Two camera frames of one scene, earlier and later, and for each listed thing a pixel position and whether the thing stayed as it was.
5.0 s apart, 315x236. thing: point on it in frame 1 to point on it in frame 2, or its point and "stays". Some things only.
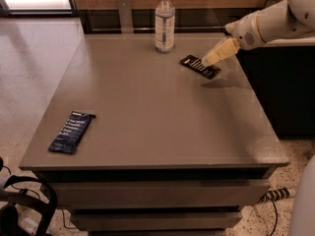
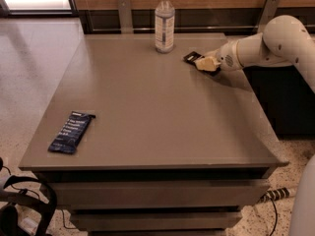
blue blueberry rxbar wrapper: x=72 y=131 stays
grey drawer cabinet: x=143 y=139 stays
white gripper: x=246 y=33 to x=226 y=57
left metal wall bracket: x=125 y=15 stays
